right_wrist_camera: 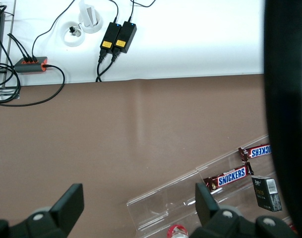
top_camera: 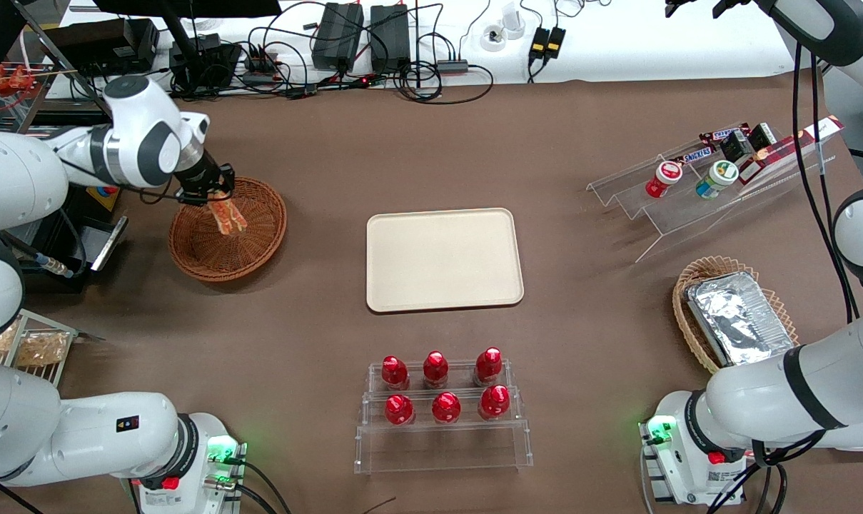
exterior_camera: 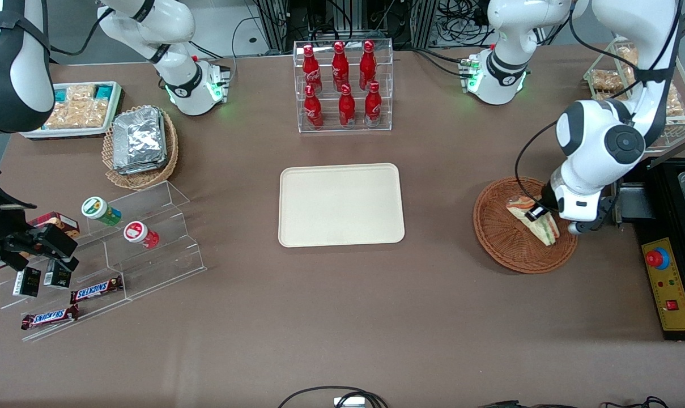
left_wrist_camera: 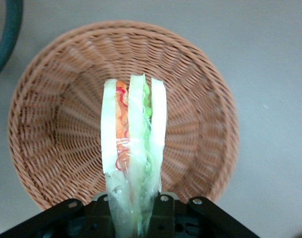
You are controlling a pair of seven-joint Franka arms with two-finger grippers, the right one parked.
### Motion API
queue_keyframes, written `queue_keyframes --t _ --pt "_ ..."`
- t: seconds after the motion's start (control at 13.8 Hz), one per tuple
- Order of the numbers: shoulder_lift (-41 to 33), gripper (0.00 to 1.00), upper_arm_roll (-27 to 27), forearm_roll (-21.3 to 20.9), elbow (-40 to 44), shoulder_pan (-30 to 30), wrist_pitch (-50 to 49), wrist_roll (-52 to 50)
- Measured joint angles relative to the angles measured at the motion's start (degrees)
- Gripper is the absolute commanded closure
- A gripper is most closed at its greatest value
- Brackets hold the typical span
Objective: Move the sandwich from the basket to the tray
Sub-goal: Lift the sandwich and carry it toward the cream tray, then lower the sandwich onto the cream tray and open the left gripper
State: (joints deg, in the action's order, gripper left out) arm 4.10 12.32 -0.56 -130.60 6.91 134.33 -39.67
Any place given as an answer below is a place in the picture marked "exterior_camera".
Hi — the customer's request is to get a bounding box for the clear acrylic stepped stand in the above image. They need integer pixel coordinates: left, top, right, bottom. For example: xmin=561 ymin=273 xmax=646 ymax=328
xmin=0 ymin=180 xmax=207 ymax=343

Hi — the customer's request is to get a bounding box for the red emergency stop button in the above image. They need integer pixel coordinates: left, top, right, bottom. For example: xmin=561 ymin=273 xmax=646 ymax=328
xmin=645 ymin=248 xmax=671 ymax=271

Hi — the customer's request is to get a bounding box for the small black box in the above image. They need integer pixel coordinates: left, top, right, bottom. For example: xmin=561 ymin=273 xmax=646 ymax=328
xmin=12 ymin=266 xmax=42 ymax=299
xmin=43 ymin=260 xmax=73 ymax=290

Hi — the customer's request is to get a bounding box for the white wire rack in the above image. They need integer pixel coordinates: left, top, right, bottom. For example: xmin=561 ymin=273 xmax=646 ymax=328
xmin=582 ymin=35 xmax=685 ymax=155

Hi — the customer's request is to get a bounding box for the silver foil packs stack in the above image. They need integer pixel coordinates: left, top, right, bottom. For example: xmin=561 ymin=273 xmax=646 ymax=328
xmin=112 ymin=106 xmax=168 ymax=176

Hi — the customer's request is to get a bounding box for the clear acrylic bottle rack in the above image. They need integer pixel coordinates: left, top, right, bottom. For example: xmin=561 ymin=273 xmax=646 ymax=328
xmin=293 ymin=39 xmax=394 ymax=134

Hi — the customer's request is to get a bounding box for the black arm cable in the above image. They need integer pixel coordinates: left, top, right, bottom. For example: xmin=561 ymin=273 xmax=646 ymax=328
xmin=514 ymin=0 xmax=684 ymax=200
xmin=46 ymin=7 xmax=116 ymax=58

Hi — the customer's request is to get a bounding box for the yellow control panel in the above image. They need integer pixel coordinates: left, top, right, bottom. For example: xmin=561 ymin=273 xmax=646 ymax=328
xmin=641 ymin=236 xmax=685 ymax=333

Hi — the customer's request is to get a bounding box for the green snack cup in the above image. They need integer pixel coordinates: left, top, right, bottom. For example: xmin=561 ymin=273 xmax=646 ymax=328
xmin=81 ymin=196 xmax=122 ymax=227

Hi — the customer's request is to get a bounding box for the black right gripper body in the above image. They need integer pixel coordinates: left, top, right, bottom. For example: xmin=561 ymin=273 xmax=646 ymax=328
xmin=0 ymin=169 xmax=35 ymax=251

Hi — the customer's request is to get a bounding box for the red cola bottle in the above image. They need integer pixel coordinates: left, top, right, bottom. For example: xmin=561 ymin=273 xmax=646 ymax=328
xmin=364 ymin=81 xmax=382 ymax=126
xmin=359 ymin=40 xmax=377 ymax=90
xmin=338 ymin=84 xmax=356 ymax=128
xmin=302 ymin=45 xmax=323 ymax=95
xmin=303 ymin=84 xmax=324 ymax=130
xmin=331 ymin=41 xmax=350 ymax=91

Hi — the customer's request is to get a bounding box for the clear bag of biscuits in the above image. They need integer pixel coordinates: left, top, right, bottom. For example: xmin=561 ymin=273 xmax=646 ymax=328
xmin=614 ymin=45 xmax=641 ymax=70
xmin=664 ymin=81 xmax=685 ymax=118
xmin=590 ymin=69 xmax=626 ymax=95

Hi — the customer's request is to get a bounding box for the black cable loop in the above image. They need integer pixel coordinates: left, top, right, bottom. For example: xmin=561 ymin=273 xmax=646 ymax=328
xmin=276 ymin=385 xmax=389 ymax=408

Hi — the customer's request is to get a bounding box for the grey metal block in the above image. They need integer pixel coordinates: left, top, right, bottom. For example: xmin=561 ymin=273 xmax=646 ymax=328
xmin=615 ymin=180 xmax=656 ymax=223

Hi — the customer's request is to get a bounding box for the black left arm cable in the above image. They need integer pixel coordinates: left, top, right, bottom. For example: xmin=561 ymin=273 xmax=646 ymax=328
xmin=514 ymin=0 xmax=684 ymax=200

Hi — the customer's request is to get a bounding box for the black machine base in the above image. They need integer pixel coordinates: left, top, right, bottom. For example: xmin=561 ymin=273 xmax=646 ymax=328
xmin=613 ymin=158 xmax=685 ymax=342

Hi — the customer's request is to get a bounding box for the aluminium frame with cables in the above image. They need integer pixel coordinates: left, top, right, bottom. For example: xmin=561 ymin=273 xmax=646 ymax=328
xmin=254 ymin=0 xmax=493 ymax=54

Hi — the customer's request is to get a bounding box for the red snack cup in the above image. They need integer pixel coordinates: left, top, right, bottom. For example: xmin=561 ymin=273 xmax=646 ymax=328
xmin=122 ymin=220 xmax=160 ymax=249

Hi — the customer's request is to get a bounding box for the cream rectangular tray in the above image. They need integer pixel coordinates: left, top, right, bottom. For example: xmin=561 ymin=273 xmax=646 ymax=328
xmin=278 ymin=163 xmax=405 ymax=248

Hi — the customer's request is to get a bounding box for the triangular sandwich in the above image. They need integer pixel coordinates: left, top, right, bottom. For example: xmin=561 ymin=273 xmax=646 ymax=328
xmin=505 ymin=195 xmax=560 ymax=248

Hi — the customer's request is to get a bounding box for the round brown wicker basket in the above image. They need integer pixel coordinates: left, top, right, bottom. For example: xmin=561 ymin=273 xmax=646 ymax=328
xmin=473 ymin=176 xmax=579 ymax=275

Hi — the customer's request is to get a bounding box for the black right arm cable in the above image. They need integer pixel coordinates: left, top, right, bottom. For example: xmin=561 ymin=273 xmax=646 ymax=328
xmin=46 ymin=7 xmax=116 ymax=58

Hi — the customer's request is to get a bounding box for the snickers chocolate bar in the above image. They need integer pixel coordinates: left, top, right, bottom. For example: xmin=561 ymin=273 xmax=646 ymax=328
xmin=20 ymin=304 xmax=80 ymax=331
xmin=70 ymin=275 xmax=124 ymax=305

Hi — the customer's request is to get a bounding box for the red chocolate box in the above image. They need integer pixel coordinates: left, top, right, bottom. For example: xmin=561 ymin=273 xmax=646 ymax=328
xmin=27 ymin=211 xmax=80 ymax=239

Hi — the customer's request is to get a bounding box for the clear bag of crackers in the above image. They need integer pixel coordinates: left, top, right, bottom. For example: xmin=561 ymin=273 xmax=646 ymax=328
xmin=43 ymin=84 xmax=109 ymax=130

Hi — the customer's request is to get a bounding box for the light wicker basket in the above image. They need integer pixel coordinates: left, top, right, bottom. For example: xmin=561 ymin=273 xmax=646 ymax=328
xmin=102 ymin=105 xmax=179 ymax=190

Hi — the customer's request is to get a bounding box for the white snack tray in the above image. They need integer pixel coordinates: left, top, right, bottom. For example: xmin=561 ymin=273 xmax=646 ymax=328
xmin=20 ymin=81 xmax=123 ymax=140

